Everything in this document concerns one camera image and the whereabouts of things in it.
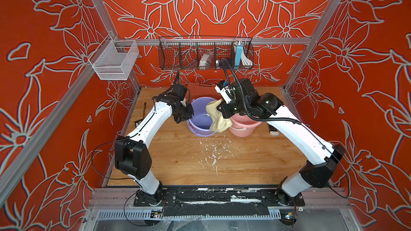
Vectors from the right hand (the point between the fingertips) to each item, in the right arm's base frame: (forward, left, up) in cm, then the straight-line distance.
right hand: (214, 107), depth 69 cm
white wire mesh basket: (+35, +59, +1) cm, 69 cm away
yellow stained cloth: (-5, -3, -5) cm, 8 cm away
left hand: (+6, +11, -14) cm, 19 cm away
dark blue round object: (+37, -5, -3) cm, 38 cm away
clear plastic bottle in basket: (+35, +4, 0) cm, 35 cm away
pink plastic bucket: (0, -15, -15) cm, 21 cm away
